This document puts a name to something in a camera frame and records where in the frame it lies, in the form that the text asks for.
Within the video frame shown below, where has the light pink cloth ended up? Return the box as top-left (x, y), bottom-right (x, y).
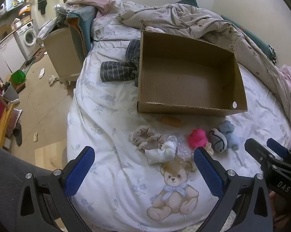
top-left (280, 65), bottom-right (291, 97)

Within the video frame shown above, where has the teal bolster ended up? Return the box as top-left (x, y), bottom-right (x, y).
top-left (220, 14), bottom-right (278, 64)

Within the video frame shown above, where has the brown cardboard box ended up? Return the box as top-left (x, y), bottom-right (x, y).
top-left (137, 31), bottom-right (248, 116)

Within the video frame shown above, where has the clear plastic wrapper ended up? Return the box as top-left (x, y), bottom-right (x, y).
top-left (168, 135), bottom-right (195, 161)

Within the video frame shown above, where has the brown pouch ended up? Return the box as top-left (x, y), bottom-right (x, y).
top-left (161, 117), bottom-right (182, 127)

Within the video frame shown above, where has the small pink cloth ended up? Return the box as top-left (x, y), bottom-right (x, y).
top-left (145, 26), bottom-right (165, 33)

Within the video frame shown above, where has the white bear print bedsheet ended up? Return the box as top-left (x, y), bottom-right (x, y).
top-left (67, 19), bottom-right (291, 232)

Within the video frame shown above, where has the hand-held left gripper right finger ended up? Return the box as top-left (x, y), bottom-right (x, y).
top-left (193, 147), bottom-right (273, 232)

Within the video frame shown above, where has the person's right hand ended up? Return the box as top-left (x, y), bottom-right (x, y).
top-left (269, 191), bottom-right (282, 226)

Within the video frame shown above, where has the beige floral quilt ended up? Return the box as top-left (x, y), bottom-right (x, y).
top-left (118, 1), bottom-right (291, 136)

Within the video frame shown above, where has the white cabinet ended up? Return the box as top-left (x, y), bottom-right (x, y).
top-left (0, 37), bottom-right (26, 74)

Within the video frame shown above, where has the yellow wooden chair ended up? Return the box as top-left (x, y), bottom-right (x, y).
top-left (0, 94), bottom-right (14, 148)

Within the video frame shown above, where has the pink rubber duck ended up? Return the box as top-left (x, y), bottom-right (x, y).
top-left (188, 129), bottom-right (208, 148)

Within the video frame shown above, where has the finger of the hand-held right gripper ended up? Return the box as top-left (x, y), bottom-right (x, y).
top-left (266, 138), bottom-right (291, 166)
top-left (244, 138), bottom-right (278, 168)

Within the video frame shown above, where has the white sock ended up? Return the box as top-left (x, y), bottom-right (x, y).
top-left (145, 141), bottom-right (178, 165)

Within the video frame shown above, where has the small cream scrunchie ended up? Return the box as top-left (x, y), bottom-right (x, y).
top-left (204, 142), bottom-right (215, 155)

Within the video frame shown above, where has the grey bin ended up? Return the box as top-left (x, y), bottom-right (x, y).
top-left (3, 84), bottom-right (20, 101)

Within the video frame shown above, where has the teal cushion with orange edge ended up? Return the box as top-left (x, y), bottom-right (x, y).
top-left (68, 5), bottom-right (98, 60)

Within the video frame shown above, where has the green dustpan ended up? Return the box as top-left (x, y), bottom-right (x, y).
top-left (10, 70), bottom-right (26, 84)

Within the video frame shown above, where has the beige nightstand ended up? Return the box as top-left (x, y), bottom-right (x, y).
top-left (43, 26), bottom-right (83, 90)

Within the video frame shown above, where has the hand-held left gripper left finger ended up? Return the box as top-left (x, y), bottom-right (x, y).
top-left (15, 146), bottom-right (96, 232)

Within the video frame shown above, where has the light blue plush toy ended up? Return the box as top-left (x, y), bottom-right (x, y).
top-left (218, 120), bottom-right (240, 150)

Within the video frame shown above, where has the grey striped garment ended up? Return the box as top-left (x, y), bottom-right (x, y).
top-left (100, 39), bottom-right (141, 87)

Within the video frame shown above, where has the grey white plush toy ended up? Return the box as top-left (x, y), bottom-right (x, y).
top-left (209, 128), bottom-right (227, 153)

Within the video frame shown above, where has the teal pillow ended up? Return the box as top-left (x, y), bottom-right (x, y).
top-left (176, 0), bottom-right (199, 8)

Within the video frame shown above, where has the pink garment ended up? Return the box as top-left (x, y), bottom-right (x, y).
top-left (65, 0), bottom-right (117, 15)

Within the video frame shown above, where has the white washing machine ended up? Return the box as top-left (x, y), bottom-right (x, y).
top-left (16, 22), bottom-right (37, 55)

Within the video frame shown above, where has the silver plastic bag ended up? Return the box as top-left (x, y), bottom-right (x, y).
top-left (54, 3), bottom-right (73, 17)

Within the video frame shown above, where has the dark slipper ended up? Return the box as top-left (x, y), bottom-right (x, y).
top-left (12, 123), bottom-right (23, 147)

